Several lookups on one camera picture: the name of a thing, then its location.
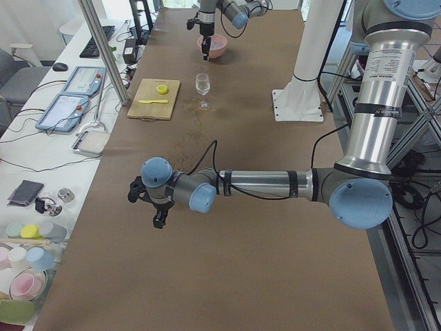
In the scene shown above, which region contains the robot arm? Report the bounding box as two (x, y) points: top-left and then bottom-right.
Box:
(127, 1), (440, 229)
(187, 0), (273, 61)

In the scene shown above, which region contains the upper teach pendant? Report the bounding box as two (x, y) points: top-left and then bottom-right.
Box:
(62, 66), (105, 97)

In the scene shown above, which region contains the yellow plastic knife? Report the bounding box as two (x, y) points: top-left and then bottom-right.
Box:
(138, 99), (169, 104)

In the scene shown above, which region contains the lower teach pendant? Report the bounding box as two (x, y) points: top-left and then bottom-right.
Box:
(35, 93), (90, 133)

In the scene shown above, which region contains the black computer mouse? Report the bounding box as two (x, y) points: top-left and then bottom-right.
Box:
(52, 62), (69, 72)

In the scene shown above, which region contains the pile of ice cubes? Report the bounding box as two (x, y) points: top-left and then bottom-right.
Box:
(210, 38), (224, 51)

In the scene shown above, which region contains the teach pendant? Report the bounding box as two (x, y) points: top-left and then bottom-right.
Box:
(62, 66), (105, 97)
(35, 93), (90, 133)

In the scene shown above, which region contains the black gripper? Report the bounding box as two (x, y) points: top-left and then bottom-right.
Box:
(127, 176), (174, 229)
(187, 19), (214, 61)

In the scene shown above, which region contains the aluminium frame post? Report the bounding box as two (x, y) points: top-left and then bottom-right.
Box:
(78, 0), (129, 106)

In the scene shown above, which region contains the clear wine glass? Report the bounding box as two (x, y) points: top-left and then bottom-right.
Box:
(195, 73), (211, 110)

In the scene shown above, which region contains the steel bottle cap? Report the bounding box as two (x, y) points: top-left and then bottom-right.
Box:
(57, 188), (75, 203)

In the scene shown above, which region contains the wooden cutting board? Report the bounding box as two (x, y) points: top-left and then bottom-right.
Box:
(127, 79), (181, 121)

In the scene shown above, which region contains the pink cup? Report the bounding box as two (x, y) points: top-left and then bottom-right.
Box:
(0, 247), (11, 270)

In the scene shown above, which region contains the yellow cup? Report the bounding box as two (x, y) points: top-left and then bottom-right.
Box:
(20, 224), (43, 240)

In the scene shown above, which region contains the black clip with keyring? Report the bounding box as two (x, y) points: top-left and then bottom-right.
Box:
(35, 197), (62, 217)

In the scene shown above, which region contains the green plate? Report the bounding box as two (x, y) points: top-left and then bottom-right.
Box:
(1, 300), (36, 325)

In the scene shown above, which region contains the brown table mat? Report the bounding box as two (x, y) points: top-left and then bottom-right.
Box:
(32, 8), (397, 331)

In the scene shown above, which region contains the black power adapter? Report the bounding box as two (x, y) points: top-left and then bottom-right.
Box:
(123, 39), (139, 65)

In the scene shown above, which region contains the grey cup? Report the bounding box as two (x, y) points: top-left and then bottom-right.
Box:
(39, 221), (68, 243)

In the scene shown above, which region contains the blue cup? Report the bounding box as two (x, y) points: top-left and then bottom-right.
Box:
(26, 247), (54, 271)

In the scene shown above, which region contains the green cup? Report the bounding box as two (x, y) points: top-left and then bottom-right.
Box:
(6, 222), (24, 239)

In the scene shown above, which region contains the black keyboard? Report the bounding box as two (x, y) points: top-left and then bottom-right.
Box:
(79, 25), (116, 59)

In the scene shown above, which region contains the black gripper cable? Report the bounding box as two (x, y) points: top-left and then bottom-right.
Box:
(187, 122), (351, 201)

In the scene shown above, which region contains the lemon slice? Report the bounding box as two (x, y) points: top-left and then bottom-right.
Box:
(156, 84), (169, 94)

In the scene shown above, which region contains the grey office chair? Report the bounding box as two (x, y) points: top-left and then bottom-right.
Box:
(1, 50), (50, 135)

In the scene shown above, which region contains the grey folded cloth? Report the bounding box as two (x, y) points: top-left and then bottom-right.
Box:
(8, 180), (44, 206)

